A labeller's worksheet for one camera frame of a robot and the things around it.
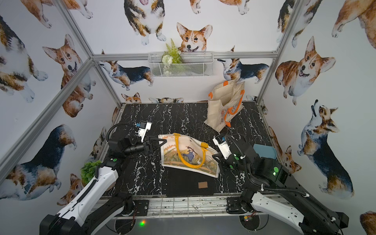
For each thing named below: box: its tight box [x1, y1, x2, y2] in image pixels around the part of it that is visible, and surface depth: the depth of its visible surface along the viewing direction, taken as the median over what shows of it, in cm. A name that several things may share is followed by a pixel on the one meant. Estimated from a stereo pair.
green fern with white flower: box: [161, 38, 184, 76], surface depth 85 cm
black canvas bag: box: [161, 165, 218, 198], surface depth 82 cm
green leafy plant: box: [80, 160, 102, 186], surface depth 72 cm
